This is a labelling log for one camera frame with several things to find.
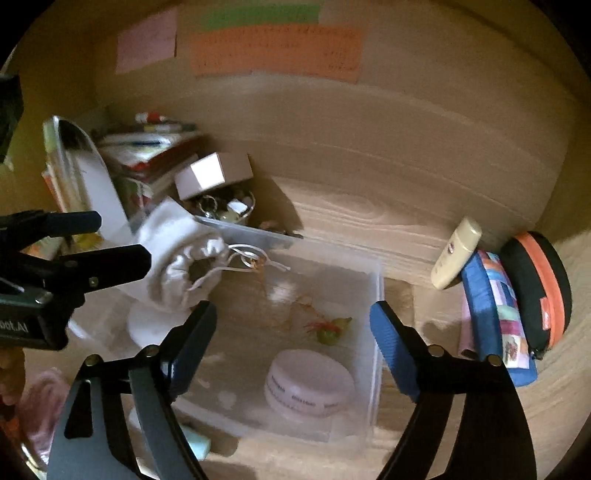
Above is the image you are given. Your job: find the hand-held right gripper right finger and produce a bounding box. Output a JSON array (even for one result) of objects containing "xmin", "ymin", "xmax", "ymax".
[{"xmin": 369, "ymin": 300, "xmax": 539, "ymax": 480}]

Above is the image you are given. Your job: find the pink cloth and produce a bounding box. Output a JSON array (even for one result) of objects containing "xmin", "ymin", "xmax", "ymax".
[{"xmin": 16, "ymin": 368, "xmax": 70, "ymax": 462}]

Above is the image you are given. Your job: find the orange paper note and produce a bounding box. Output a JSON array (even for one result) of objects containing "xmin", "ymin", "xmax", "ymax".
[{"xmin": 189, "ymin": 25, "xmax": 363, "ymax": 85}]

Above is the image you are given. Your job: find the green and red charm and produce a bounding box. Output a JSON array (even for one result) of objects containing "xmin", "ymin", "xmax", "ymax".
[{"xmin": 303, "ymin": 316, "xmax": 353, "ymax": 346}]

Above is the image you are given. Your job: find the black orange zip case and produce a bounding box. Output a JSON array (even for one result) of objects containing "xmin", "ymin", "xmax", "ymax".
[{"xmin": 499, "ymin": 231, "xmax": 573, "ymax": 361}]

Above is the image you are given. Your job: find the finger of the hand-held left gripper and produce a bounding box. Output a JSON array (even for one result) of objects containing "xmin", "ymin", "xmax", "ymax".
[
  {"xmin": 0, "ymin": 244, "xmax": 153, "ymax": 298},
  {"xmin": 0, "ymin": 210, "xmax": 103, "ymax": 245}
]

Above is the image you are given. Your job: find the wooden desktop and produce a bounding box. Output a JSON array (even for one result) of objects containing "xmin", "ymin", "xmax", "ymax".
[{"xmin": 14, "ymin": 78, "xmax": 583, "ymax": 480}]

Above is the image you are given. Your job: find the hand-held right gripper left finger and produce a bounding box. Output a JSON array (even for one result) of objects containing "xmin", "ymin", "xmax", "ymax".
[{"xmin": 46, "ymin": 301, "xmax": 218, "ymax": 480}]

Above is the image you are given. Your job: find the glass bowl of trinkets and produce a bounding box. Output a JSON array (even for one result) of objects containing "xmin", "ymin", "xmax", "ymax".
[{"xmin": 190, "ymin": 185, "xmax": 257, "ymax": 228}]

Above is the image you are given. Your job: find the blue patchwork pouch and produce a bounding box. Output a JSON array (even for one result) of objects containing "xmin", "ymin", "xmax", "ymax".
[{"xmin": 458, "ymin": 250, "xmax": 539, "ymax": 388}]

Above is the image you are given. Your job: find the white round jar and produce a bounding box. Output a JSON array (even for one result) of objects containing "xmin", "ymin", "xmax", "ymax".
[{"xmin": 264, "ymin": 349, "xmax": 355, "ymax": 421}]

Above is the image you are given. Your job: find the clear plastic tray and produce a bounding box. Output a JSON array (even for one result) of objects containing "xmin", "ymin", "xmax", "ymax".
[{"xmin": 124, "ymin": 198, "xmax": 304, "ymax": 252}]

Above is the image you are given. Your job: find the stack of books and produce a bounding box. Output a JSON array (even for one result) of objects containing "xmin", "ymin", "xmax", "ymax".
[{"xmin": 95, "ymin": 121, "xmax": 208, "ymax": 217}]

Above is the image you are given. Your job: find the pale green eraser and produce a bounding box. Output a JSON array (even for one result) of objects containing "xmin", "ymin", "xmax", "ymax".
[{"xmin": 178, "ymin": 422, "xmax": 213, "ymax": 461}]

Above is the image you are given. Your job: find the white drawstring pouch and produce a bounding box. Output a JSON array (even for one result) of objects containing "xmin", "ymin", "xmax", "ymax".
[{"xmin": 135, "ymin": 199, "xmax": 293, "ymax": 313}]

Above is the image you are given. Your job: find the cream lotion tube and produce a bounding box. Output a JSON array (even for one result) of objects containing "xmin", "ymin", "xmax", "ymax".
[{"xmin": 430, "ymin": 217, "xmax": 483, "ymax": 291}]

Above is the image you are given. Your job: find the small white cardboard box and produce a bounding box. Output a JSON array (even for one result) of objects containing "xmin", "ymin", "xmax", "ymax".
[{"xmin": 174, "ymin": 152, "xmax": 254, "ymax": 201}]

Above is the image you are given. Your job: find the white stand mirror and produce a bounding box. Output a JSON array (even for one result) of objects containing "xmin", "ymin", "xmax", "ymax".
[{"xmin": 43, "ymin": 115, "xmax": 191, "ymax": 348}]

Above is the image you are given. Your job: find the dark object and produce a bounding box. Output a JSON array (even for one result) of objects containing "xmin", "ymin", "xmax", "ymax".
[{"xmin": 0, "ymin": 75, "xmax": 25, "ymax": 163}]

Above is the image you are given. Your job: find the pink paper note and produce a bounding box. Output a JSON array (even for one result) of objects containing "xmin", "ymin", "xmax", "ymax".
[{"xmin": 115, "ymin": 6, "xmax": 179, "ymax": 75}]

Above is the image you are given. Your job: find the clear plastic storage box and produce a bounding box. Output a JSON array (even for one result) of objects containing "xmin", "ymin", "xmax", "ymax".
[{"xmin": 95, "ymin": 242, "xmax": 387, "ymax": 445}]

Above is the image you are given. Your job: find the green paper note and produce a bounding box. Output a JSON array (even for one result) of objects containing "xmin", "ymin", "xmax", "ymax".
[{"xmin": 201, "ymin": 4, "xmax": 321, "ymax": 29}]

